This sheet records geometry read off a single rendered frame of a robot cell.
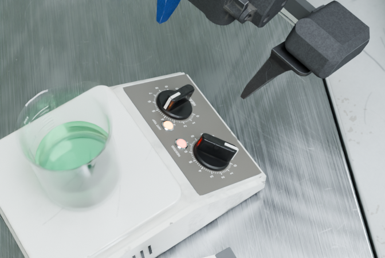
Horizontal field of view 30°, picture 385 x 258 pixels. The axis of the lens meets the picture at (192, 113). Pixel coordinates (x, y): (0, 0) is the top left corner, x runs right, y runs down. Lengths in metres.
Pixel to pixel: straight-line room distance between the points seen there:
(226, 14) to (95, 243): 0.19
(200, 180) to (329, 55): 0.16
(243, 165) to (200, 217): 0.06
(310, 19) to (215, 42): 0.23
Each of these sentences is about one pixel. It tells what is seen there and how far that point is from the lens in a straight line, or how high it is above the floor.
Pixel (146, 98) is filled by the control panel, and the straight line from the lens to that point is 0.60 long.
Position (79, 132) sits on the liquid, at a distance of 0.53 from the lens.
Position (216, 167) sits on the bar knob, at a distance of 0.58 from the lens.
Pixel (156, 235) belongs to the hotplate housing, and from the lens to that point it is 0.55.
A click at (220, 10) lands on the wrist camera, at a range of 0.45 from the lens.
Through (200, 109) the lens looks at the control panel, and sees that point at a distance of 0.62.
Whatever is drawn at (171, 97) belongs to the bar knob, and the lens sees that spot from 0.59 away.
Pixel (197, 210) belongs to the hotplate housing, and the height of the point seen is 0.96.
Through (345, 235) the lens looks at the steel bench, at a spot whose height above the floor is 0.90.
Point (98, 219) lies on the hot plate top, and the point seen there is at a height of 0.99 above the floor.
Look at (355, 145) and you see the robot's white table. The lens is 0.66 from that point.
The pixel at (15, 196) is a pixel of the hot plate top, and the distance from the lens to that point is 0.55.
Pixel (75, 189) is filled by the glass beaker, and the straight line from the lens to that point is 0.49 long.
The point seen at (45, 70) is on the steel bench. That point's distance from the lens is 0.70.
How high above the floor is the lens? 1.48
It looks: 62 degrees down
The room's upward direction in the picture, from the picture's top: 2 degrees counter-clockwise
